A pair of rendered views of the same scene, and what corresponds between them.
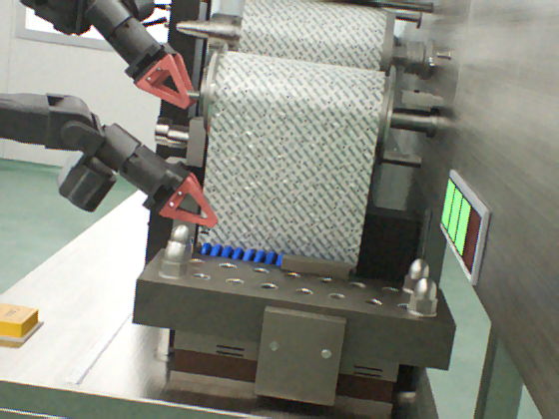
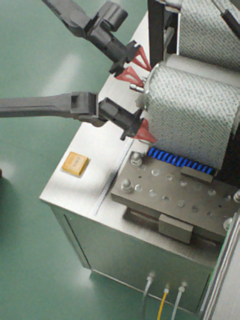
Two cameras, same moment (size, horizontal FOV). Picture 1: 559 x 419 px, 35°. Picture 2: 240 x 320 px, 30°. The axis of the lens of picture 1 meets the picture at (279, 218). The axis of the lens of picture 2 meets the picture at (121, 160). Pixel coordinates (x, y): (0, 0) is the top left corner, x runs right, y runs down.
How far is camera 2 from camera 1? 1.06 m
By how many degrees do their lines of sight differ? 53
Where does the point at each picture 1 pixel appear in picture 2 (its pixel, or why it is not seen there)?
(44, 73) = not seen: outside the picture
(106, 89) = not seen: outside the picture
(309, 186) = (197, 141)
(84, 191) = (96, 124)
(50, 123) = (72, 115)
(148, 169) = (121, 124)
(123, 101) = not seen: outside the picture
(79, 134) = (85, 120)
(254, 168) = (170, 130)
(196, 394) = (137, 226)
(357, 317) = (198, 227)
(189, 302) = (132, 203)
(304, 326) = (175, 227)
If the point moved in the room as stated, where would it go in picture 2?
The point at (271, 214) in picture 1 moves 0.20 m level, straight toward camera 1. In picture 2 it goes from (180, 145) to (158, 203)
